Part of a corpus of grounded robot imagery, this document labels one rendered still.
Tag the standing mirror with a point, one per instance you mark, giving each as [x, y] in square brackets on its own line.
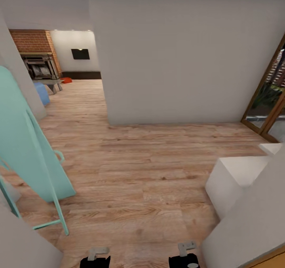
[25, 149]

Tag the wall mounted tv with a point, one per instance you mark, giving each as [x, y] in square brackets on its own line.
[80, 54]

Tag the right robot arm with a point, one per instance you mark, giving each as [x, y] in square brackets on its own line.
[184, 260]

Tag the sofa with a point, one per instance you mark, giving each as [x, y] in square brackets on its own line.
[42, 93]

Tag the coffee table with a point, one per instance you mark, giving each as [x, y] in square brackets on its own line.
[50, 84]

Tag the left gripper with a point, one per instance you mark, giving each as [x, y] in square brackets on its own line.
[98, 263]

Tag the cabinet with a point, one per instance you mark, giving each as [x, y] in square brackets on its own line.
[82, 74]

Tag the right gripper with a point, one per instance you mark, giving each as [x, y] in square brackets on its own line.
[178, 261]

